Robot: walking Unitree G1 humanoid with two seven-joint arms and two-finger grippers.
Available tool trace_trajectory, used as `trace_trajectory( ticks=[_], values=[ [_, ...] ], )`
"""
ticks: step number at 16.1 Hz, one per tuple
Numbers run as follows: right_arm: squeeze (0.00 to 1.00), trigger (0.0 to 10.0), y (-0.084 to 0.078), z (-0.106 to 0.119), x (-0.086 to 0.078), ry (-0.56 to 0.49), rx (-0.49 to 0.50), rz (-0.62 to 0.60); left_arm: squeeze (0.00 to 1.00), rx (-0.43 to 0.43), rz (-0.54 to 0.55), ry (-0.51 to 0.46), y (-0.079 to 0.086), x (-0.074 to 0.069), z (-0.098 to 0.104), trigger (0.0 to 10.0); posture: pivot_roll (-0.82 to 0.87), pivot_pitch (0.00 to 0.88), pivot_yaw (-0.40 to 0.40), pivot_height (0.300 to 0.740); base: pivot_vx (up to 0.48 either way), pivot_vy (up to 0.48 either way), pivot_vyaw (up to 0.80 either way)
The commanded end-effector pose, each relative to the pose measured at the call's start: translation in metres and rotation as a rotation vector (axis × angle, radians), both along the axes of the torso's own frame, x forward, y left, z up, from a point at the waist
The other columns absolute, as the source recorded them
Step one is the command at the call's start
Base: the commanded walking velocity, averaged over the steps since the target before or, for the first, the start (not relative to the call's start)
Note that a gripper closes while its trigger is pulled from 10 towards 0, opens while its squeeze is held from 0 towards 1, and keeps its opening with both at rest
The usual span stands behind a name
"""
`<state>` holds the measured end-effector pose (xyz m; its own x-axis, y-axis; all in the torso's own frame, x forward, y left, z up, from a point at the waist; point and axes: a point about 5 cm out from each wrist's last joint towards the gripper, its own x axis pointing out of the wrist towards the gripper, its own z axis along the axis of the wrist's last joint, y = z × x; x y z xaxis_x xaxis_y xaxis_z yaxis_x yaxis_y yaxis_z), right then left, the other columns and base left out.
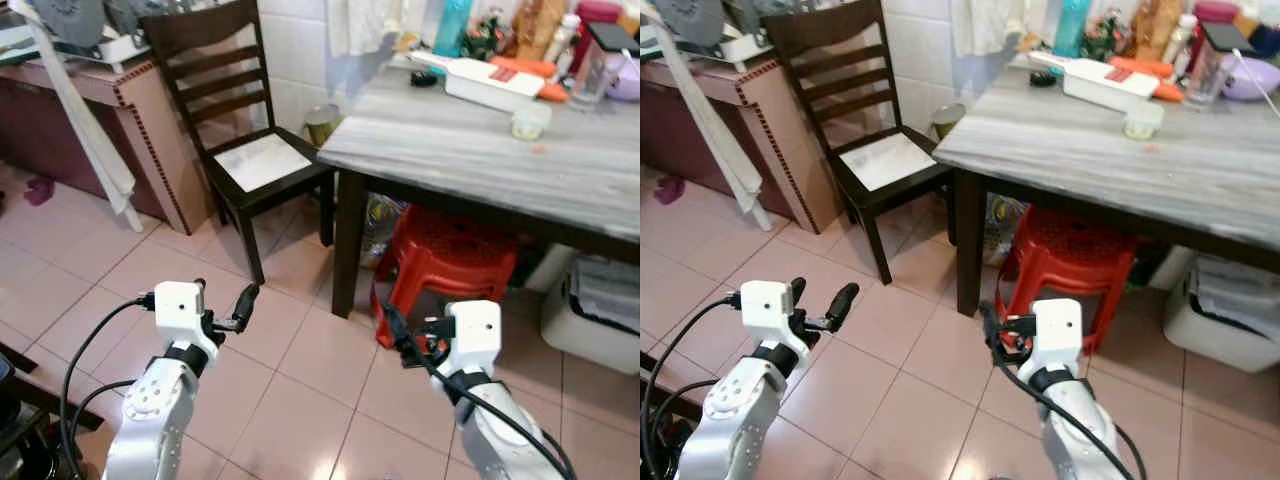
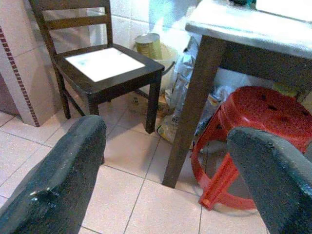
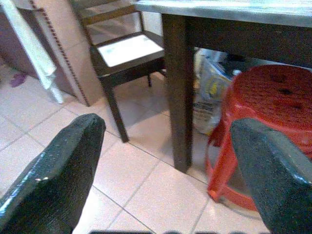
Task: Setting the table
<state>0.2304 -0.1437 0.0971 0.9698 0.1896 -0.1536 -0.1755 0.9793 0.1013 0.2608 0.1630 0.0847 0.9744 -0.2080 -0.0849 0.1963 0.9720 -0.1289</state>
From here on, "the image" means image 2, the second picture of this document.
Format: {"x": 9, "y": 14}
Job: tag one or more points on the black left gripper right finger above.
{"x": 275, "y": 175}

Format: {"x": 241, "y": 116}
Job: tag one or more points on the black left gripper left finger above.
{"x": 61, "y": 175}

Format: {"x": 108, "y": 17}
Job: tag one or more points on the red plastic stool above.
{"x": 263, "y": 114}

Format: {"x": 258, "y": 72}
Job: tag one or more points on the dark wooden chair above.
{"x": 102, "y": 80}

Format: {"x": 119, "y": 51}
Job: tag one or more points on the white printed plastic bag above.
{"x": 168, "y": 126}

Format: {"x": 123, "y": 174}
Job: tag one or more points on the dark wooden dining table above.
{"x": 243, "y": 48}

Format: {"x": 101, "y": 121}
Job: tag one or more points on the silver plastic bag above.
{"x": 185, "y": 80}

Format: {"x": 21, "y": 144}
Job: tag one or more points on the white plastic bucket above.
{"x": 168, "y": 65}

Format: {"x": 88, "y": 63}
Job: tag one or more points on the open metal tin can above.
{"x": 148, "y": 46}

